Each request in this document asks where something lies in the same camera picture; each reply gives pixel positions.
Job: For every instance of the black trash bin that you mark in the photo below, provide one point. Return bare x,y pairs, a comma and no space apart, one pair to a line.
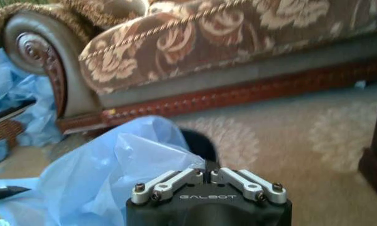
204,146

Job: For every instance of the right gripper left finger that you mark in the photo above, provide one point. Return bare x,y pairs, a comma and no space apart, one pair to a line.
176,180

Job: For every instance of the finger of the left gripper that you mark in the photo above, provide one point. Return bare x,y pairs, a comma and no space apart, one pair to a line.
10,189
11,113

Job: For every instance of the crumpled blue plastic bag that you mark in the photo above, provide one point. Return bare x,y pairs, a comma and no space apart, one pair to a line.
22,82

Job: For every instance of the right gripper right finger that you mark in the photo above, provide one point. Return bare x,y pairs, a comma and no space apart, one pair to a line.
248,181

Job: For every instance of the brown floral carved sofa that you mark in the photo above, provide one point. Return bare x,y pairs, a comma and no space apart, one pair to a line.
207,47

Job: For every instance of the blue plastic garbage bag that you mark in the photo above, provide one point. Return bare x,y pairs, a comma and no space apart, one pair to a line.
98,176

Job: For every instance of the beige floral patterned rug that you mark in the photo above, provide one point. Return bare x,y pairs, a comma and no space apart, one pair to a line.
286,153

